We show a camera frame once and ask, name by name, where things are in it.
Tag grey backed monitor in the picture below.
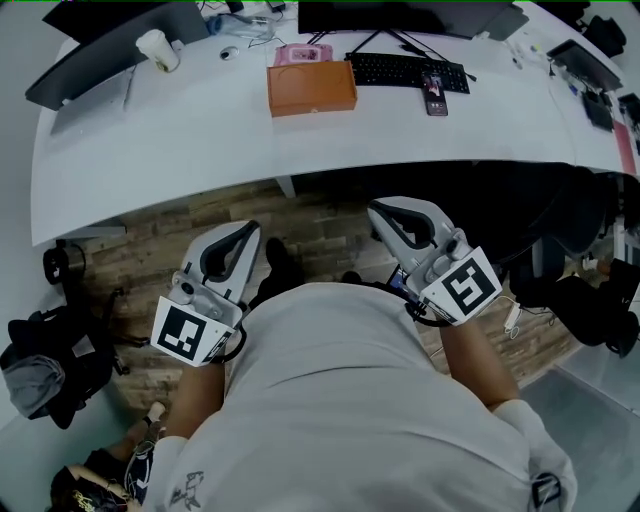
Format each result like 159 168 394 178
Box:
24 2 209 111

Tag white power adapter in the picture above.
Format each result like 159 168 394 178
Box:
502 297 524 341

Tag orange box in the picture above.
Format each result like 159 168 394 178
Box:
266 60 358 109
270 95 359 119

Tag clear water bottle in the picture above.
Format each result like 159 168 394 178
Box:
207 13 276 39

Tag person's white t-shirt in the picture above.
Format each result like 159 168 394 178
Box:
147 282 579 512

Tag grey garment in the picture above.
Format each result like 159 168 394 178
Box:
2 353 67 420

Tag white paper cup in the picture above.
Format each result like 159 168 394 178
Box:
135 28 180 74

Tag black padded office chair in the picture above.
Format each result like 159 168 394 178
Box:
509 257 640 359

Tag black tilted screen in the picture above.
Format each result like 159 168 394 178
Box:
546 38 625 94

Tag small lit screen device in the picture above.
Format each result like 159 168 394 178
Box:
387 263 416 304

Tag red folder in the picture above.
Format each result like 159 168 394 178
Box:
613 119 639 176

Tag person's black trousers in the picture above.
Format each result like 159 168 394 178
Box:
247 269 416 312

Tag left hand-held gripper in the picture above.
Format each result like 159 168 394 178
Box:
148 218 263 370

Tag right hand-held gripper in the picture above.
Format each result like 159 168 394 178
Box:
366 195 504 328

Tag black mesh office chair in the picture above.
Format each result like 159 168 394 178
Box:
474 164 621 266

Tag person's left black shoe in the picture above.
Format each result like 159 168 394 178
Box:
264 237 301 286

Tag black keyboard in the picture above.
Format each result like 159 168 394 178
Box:
344 52 472 95

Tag person's right forearm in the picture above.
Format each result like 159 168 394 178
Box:
439 317 521 409

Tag grey monitor base plate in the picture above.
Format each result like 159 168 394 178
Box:
49 67 136 136

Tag black office chair with garment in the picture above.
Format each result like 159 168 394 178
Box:
0 287 151 431

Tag black smartphone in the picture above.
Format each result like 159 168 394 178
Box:
420 70 450 118

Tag small grey monitor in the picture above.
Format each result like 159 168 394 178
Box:
474 4 530 41

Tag pink case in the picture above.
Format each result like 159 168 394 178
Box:
273 43 334 67

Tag black wide monitor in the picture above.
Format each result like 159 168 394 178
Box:
297 0 516 56

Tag black flat box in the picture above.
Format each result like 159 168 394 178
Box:
582 89 615 133

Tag black cylindrical bin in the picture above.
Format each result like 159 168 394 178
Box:
42 239 86 286

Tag person's left forearm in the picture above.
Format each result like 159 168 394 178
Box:
162 362 232 442

